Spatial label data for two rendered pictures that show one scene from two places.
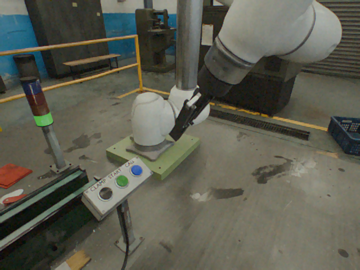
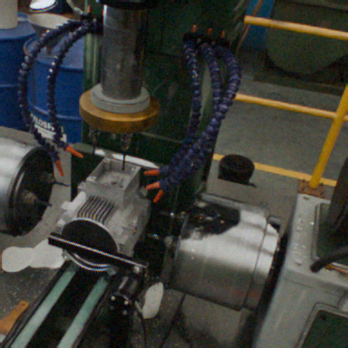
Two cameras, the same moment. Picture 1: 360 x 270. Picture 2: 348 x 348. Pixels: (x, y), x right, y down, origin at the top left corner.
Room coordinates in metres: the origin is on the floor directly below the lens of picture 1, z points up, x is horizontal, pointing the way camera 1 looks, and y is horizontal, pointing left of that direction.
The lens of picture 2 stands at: (1.09, 0.39, 1.77)
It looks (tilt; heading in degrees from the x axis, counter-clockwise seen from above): 37 degrees down; 163
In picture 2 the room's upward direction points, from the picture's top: 6 degrees clockwise
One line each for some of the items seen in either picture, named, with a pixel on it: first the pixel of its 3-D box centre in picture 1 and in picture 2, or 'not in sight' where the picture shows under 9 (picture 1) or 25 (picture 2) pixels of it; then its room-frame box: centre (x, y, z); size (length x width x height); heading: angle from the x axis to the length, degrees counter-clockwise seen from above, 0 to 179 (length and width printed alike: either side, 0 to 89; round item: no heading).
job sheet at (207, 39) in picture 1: (207, 34); not in sight; (3.81, -0.43, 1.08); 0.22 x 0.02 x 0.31; 47
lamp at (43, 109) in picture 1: (39, 108); not in sight; (0.78, 0.56, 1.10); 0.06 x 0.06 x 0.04
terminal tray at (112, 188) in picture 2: not in sight; (112, 185); (0.14, 0.65, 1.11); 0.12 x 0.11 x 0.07; 145
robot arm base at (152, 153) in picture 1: (147, 141); not in sight; (0.90, 0.17, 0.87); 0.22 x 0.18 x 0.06; 58
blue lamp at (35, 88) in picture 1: (31, 86); not in sight; (0.78, 0.56, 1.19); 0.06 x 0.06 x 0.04
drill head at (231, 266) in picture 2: not in sight; (234, 254); (0.36, 0.90, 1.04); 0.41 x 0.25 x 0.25; 55
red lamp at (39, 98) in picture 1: (35, 97); not in sight; (0.78, 0.56, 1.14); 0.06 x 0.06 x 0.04
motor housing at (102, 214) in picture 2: not in sight; (104, 222); (0.17, 0.62, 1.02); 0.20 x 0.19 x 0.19; 145
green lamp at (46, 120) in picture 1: (43, 118); not in sight; (0.78, 0.56, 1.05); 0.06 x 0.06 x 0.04
